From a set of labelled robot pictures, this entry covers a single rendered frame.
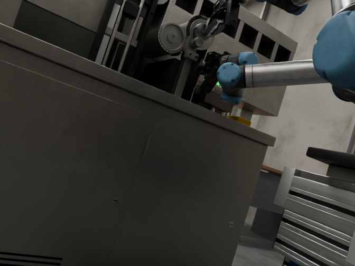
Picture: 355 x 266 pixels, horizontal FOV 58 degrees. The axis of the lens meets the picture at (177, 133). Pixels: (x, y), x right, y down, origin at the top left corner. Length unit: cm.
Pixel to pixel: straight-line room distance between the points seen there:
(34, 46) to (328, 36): 70
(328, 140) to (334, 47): 389
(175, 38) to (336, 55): 91
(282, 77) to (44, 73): 70
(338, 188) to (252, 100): 145
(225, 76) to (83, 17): 83
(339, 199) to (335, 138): 377
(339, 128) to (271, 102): 235
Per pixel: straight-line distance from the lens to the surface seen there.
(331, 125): 453
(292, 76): 105
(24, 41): 95
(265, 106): 214
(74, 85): 99
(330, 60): 61
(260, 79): 105
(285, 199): 74
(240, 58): 119
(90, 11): 165
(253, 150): 131
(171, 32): 141
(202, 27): 146
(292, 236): 72
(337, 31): 62
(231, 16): 134
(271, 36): 220
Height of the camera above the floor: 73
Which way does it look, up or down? 3 degrees up
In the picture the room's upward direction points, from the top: 18 degrees clockwise
